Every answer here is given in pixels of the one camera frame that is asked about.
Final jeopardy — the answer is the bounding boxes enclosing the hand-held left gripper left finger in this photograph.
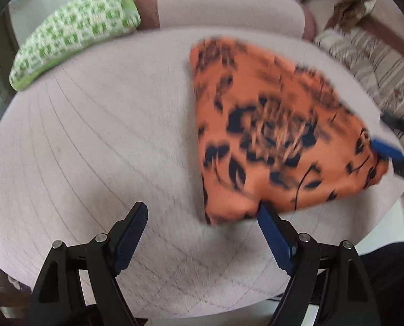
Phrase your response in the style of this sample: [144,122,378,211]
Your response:
[26,202,148,326]

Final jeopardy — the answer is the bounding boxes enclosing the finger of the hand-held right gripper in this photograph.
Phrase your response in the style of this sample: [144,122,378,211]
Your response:
[372,137,404,162]
[380,110,404,134]

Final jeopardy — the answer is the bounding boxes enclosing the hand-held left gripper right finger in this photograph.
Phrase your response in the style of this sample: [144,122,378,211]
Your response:
[255,202,381,326]

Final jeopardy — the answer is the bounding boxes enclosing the orange floral blouse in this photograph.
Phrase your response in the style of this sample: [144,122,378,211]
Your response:
[188,36,391,225]

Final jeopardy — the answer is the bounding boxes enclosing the large striped floral cushion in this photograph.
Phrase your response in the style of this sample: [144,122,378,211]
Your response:
[365,29,404,123]

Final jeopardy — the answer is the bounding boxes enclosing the small striped cushion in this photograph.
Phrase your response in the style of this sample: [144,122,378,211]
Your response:
[314,27,384,109]

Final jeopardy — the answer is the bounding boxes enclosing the pink quilted sofa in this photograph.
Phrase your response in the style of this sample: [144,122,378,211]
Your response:
[0,0,404,320]

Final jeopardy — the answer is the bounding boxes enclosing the person's dark clothing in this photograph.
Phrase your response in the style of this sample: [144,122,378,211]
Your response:
[355,241,404,326]

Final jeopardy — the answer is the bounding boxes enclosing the brown ruffled scarf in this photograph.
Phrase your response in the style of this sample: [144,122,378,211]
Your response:
[326,0,385,32]

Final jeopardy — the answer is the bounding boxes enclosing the green checked pillow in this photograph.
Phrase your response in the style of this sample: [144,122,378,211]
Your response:
[9,0,141,92]

